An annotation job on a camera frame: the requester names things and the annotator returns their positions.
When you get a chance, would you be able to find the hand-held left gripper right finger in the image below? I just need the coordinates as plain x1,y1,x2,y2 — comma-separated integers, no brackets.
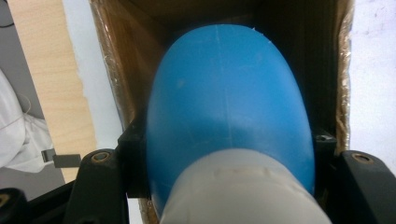
312,130,339,202

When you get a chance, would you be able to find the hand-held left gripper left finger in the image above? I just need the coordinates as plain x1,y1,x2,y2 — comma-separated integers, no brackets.
117,122,149,199

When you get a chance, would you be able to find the blue cardboard box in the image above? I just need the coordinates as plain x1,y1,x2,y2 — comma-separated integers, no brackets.
88,0,357,224

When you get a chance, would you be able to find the blue plastic bottle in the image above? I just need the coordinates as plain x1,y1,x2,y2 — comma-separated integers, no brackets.
145,23,333,224

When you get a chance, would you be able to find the white paper sheet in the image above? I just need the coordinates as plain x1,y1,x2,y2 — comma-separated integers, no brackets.
61,0,396,176

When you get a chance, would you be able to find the white cloth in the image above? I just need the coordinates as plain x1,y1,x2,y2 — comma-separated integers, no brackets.
0,68,54,174

